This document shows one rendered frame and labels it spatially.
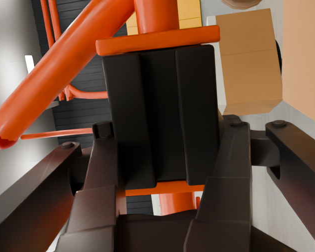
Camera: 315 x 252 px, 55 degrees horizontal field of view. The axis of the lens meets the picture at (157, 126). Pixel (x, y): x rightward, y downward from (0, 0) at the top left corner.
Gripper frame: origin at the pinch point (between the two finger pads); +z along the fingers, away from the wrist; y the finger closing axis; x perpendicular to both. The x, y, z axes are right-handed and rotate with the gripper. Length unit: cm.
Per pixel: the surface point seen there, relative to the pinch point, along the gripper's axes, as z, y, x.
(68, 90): 742, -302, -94
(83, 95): 740, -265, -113
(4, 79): 792, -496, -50
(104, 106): 1032, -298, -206
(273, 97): 166, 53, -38
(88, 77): 1042, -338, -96
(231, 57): 179, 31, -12
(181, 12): 727, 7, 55
